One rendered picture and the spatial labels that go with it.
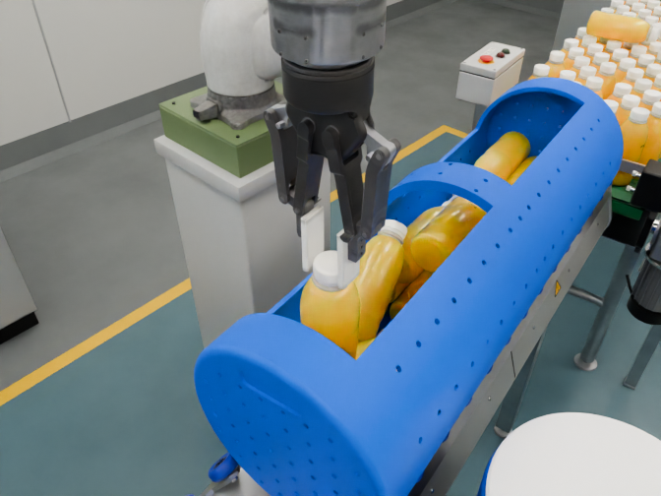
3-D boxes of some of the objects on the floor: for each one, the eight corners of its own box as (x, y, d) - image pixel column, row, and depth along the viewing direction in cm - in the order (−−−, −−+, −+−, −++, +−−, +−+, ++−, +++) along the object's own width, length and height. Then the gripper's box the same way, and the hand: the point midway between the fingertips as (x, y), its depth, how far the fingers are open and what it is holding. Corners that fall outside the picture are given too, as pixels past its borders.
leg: (491, 432, 192) (532, 294, 153) (498, 420, 196) (540, 282, 156) (508, 442, 190) (554, 304, 150) (514, 429, 193) (562, 291, 154)
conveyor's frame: (435, 366, 214) (473, 151, 157) (578, 174, 317) (632, 2, 260) (565, 434, 192) (663, 212, 135) (673, 204, 295) (754, 23, 238)
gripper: (218, 42, 48) (248, 261, 63) (392, 93, 40) (378, 329, 55) (277, 17, 52) (291, 226, 67) (444, 59, 45) (417, 284, 60)
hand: (330, 248), depth 59 cm, fingers closed on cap, 4 cm apart
